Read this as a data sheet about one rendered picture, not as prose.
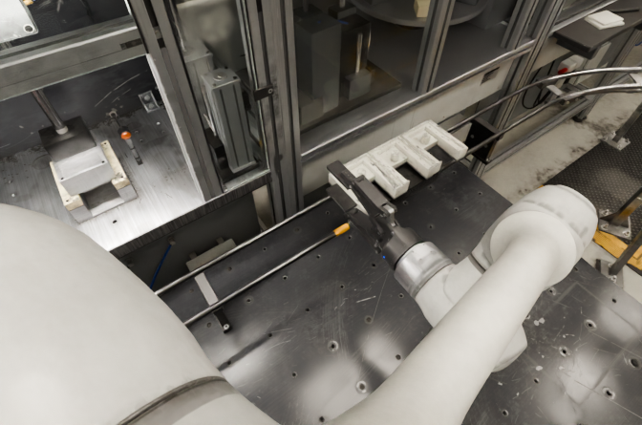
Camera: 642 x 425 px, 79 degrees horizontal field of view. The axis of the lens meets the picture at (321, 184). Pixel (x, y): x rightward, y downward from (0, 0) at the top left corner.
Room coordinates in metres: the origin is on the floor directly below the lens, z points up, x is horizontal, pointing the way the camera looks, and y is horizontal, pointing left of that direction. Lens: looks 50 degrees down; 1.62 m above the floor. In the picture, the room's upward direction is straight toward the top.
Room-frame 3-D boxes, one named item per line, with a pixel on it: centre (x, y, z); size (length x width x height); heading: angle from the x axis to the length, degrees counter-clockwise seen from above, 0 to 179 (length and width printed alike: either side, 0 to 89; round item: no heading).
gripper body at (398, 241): (0.38, -0.13, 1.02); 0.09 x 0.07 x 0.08; 35
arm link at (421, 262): (0.32, -0.17, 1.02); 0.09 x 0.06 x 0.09; 125
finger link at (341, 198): (0.51, -0.04, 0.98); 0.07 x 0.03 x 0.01; 35
